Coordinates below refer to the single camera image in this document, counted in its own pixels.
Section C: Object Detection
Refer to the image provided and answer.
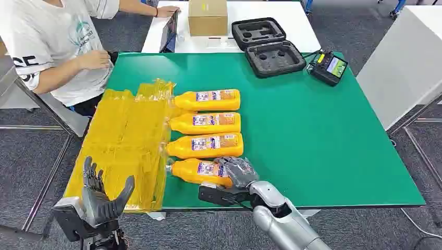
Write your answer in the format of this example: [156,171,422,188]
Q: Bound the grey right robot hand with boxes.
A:
[214,156,260,189]

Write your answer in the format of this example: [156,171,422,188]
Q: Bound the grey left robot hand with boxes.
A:
[81,156,136,229]

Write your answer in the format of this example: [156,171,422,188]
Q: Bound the orange drink bottle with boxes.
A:
[165,158,236,189]
[166,132,244,159]
[169,112,242,135]
[174,89,241,112]

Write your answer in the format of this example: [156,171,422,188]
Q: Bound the metal table legs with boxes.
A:
[0,124,75,239]

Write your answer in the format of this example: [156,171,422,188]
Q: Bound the yellow plastic sheet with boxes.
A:
[64,78,177,212]

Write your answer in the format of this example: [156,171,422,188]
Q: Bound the green table mat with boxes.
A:
[103,52,426,210]

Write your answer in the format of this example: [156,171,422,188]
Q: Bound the open black foam case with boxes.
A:
[231,17,308,79]

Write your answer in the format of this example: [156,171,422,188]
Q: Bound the black remote controller with screen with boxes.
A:
[307,51,349,87]

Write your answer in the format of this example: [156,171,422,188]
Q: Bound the person's right hand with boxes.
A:
[76,49,112,71]

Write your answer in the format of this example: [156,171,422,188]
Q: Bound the person's hand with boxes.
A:
[156,6,181,19]
[76,49,112,71]

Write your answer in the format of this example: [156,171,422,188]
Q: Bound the dark tablet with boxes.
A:
[159,9,179,54]

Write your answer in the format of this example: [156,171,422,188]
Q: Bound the brown cardboard box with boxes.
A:
[188,0,229,37]

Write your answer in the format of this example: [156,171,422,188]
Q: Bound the white table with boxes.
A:
[141,0,322,54]

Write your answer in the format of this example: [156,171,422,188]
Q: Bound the person's left hand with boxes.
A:
[156,6,181,19]

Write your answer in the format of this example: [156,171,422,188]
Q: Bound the person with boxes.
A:
[0,0,181,118]

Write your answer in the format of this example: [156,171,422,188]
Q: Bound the pale side table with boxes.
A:
[356,5,442,131]

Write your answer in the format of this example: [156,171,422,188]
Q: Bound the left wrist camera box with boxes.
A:
[52,196,91,243]

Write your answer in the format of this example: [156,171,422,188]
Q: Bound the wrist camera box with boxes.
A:
[198,184,253,208]
[52,196,91,243]

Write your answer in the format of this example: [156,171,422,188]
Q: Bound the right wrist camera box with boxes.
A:
[198,184,253,208]

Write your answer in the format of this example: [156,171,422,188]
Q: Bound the black controller cable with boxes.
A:
[302,49,324,60]

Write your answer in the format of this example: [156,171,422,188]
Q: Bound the metal side table frame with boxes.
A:
[386,96,442,191]

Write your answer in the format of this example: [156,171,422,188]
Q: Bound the white floor cable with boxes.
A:
[400,207,442,240]

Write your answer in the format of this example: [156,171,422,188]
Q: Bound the black floor cable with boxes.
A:
[412,234,442,250]

